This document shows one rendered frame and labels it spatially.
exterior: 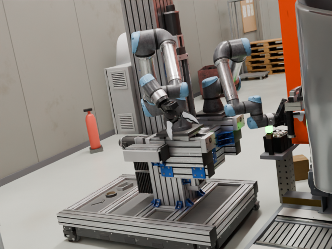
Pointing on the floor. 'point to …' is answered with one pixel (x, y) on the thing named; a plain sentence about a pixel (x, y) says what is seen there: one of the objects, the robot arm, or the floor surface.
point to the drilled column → (285, 175)
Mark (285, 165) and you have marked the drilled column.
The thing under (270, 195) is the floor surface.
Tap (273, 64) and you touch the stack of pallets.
